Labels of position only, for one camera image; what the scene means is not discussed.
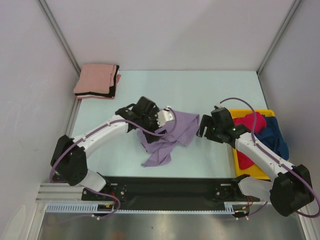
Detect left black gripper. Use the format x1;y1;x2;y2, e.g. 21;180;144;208
139;107;167;143

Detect purple t shirt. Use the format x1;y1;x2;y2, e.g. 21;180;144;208
137;111;200;168

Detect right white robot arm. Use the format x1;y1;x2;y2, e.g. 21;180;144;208
196;107;320;217

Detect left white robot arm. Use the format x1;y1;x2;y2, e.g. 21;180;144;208
50;96;165;200

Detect folded black t shirt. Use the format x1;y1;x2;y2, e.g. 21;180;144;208
74;64;120;99

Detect red t shirt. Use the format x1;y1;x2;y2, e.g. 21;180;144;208
233;112;267;170

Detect navy blue t shirt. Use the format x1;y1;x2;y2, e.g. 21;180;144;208
255;115;290;161

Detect yellow plastic bin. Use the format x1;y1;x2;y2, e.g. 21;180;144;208
229;109;275;180

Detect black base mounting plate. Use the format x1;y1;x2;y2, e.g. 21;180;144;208
81;174;261;211

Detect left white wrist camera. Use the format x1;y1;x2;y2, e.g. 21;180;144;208
155;106;175;128

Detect slotted cable duct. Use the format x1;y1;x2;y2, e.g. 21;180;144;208
45;202;248;215

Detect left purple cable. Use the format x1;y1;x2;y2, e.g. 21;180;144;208
48;107;178;220

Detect purple cable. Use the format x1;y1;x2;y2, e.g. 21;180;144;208
48;107;178;220
217;97;320;221

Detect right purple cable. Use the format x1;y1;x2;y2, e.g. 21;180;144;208
217;97;320;221

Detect aluminium frame rail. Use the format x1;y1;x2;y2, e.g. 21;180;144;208
36;183;83;203

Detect right corner aluminium post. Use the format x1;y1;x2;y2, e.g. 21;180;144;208
256;0;303;77

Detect corner aluminium post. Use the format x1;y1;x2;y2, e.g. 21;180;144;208
36;0;81;76
256;0;303;77

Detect left corner aluminium post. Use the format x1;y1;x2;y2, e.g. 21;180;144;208
36;0;81;76

